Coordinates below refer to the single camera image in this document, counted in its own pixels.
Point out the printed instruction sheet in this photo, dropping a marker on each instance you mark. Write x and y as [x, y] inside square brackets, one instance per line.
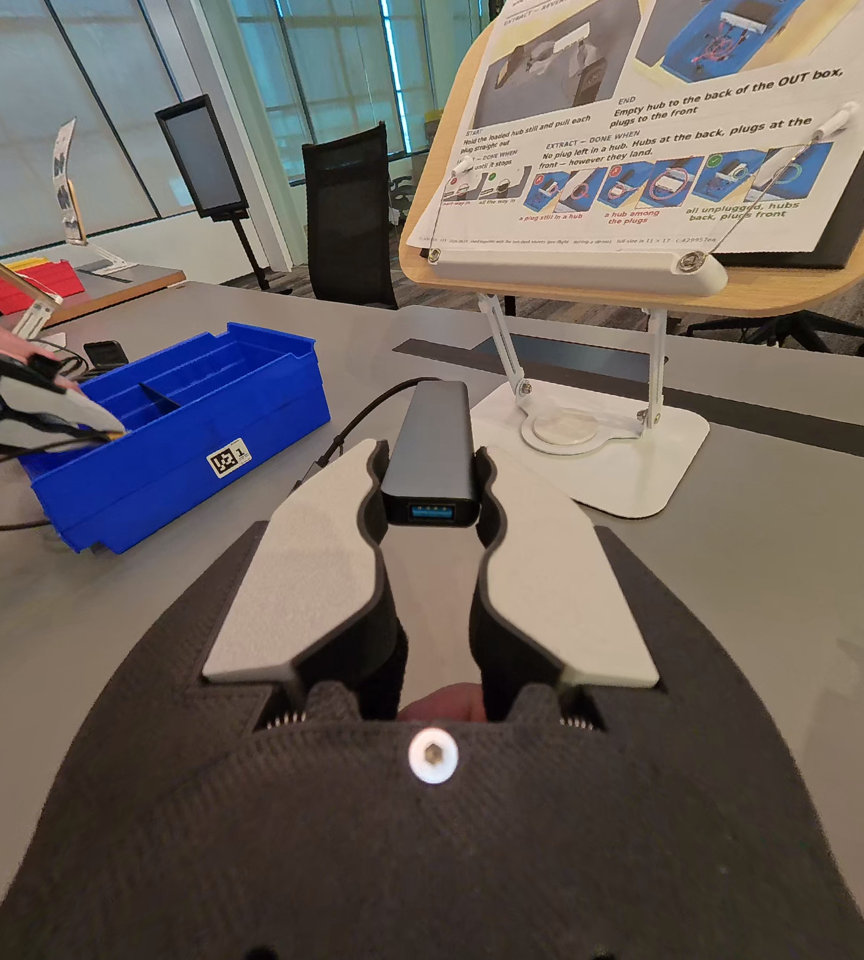
[627, 90]

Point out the small black device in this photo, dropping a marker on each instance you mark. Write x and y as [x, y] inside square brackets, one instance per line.
[106, 352]

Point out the desk with wooden edge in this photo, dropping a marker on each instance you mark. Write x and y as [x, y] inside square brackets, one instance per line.
[147, 281]

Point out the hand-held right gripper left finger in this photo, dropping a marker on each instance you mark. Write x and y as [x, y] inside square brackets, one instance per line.
[304, 585]

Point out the white stand with leaflet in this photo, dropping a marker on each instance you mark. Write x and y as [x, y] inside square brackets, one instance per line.
[64, 172]

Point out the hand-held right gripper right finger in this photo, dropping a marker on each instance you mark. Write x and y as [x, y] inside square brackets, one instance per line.
[559, 592]

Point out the black display on stand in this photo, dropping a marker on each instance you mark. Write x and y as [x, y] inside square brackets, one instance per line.
[199, 157]

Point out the wooden document stand white base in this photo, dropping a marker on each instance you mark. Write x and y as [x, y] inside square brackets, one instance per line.
[31, 315]

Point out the instruction sheet on wooden stand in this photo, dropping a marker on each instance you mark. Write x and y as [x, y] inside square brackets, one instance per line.
[627, 472]

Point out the red plastic bin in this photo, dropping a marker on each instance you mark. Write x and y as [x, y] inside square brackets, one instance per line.
[34, 289]

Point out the blue plastic bin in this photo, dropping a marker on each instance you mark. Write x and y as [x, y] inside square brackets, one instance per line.
[177, 457]

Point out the black mesh office chair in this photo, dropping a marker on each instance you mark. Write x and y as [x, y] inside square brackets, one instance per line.
[349, 217]

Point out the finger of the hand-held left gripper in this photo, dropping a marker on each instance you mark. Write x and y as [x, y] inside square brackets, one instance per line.
[8, 436]
[42, 401]

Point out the grey usb hub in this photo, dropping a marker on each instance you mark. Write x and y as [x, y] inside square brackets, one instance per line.
[432, 442]

